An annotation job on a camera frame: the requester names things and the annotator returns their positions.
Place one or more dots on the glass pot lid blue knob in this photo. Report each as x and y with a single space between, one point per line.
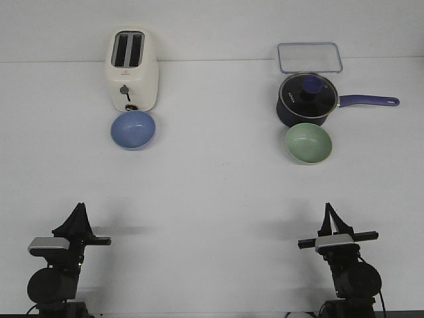
308 95

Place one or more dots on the blue bowl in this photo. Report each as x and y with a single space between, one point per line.
133 130

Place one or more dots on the green bowl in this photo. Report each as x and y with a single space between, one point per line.
308 143

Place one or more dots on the dark blue saucepan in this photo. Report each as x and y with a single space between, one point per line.
344 100

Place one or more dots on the cream two-slot toaster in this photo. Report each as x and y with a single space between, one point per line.
131 70

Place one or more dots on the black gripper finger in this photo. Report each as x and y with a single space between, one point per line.
333 224
78 220

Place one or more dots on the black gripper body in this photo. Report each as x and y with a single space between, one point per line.
78 242
338 246

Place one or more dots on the clear rectangular container lid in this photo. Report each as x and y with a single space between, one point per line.
318 57

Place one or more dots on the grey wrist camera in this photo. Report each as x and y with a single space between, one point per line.
332 241
42 246

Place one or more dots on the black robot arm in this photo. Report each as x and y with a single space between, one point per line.
53 288
356 282

